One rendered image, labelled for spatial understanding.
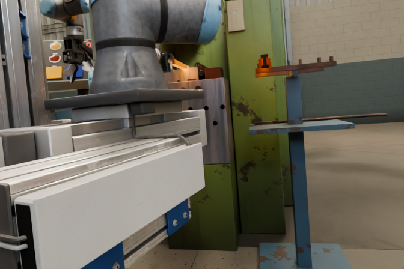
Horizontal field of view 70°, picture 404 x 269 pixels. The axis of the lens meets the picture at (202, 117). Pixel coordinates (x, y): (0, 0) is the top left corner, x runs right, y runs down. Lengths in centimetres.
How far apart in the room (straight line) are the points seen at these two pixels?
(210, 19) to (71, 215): 47
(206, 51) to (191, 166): 171
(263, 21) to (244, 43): 16
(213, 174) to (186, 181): 115
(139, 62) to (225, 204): 116
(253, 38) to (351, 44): 630
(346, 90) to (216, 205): 649
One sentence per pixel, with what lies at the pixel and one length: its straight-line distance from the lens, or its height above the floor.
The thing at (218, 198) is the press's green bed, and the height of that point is 29.
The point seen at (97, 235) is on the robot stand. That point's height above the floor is 68.
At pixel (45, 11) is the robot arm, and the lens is 138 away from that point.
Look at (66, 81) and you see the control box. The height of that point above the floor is 96.
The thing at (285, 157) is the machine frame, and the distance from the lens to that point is 216.
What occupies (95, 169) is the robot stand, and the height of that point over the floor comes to 73.
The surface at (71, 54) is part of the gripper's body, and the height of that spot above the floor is 105.
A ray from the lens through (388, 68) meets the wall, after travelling 809.
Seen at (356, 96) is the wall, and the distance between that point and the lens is 784.
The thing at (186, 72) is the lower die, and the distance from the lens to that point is 160.
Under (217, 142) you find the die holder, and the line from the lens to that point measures 151.
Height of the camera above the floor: 79
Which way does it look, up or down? 3 degrees down
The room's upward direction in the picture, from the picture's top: 5 degrees counter-clockwise
